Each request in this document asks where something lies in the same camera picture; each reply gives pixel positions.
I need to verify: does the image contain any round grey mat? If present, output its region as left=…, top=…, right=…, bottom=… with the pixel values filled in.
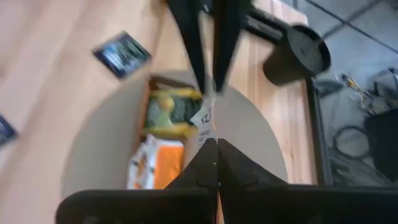
left=60, top=70, right=290, bottom=200

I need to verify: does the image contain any green potted plant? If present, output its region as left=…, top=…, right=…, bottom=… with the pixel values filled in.
left=262, top=24, right=332, bottom=86

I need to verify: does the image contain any wooden tea organizer tray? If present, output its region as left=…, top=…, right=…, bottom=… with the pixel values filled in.
left=136, top=74, right=206, bottom=190

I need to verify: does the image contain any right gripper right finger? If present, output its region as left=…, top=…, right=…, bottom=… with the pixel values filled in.
left=218, top=139, right=398, bottom=224

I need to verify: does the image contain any dark blue tea packet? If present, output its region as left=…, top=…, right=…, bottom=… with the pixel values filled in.
left=92, top=30, right=153, bottom=79
left=0, top=113, right=19, bottom=147

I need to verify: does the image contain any white yellow cable bundle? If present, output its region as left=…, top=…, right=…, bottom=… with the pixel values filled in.
left=340, top=73, right=379, bottom=110

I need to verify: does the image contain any white orange tea packet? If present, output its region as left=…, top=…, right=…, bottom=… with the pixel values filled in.
left=189, top=93, right=218, bottom=150
left=126, top=134, right=186, bottom=190

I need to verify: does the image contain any coiled black cable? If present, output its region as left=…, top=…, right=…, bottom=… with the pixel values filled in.
left=332, top=124, right=374, bottom=159

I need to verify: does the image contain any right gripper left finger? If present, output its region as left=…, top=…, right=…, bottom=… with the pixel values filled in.
left=55, top=138, right=218, bottom=224

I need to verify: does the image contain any black case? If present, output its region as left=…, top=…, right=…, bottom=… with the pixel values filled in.
left=363, top=107, right=398, bottom=183

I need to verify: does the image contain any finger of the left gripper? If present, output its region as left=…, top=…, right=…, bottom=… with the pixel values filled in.
left=211, top=0, right=253, bottom=93
left=167, top=0, right=208, bottom=95

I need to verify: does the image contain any green yellow tea packet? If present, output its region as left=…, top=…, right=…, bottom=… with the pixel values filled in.
left=144, top=88, right=205, bottom=138

